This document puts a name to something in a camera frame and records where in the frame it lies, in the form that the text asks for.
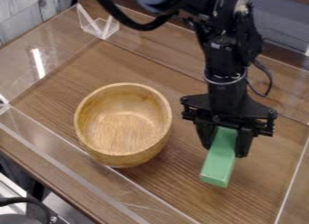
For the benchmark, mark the green rectangular block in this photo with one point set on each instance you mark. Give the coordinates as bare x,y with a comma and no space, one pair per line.
220,160

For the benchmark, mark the black metal bracket with bolt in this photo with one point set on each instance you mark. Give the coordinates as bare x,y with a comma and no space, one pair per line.
52,218

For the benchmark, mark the clear acrylic tray wall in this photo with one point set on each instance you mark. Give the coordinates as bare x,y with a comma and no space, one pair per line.
150,194

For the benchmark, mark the clear acrylic corner bracket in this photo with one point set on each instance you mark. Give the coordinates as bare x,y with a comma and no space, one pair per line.
99,27

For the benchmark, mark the brown wooden bowl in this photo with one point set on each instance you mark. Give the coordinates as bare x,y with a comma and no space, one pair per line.
122,123

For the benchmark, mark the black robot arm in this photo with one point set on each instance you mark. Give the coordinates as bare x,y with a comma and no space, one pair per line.
232,43

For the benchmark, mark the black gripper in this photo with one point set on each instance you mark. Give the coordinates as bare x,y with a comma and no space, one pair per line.
228,107

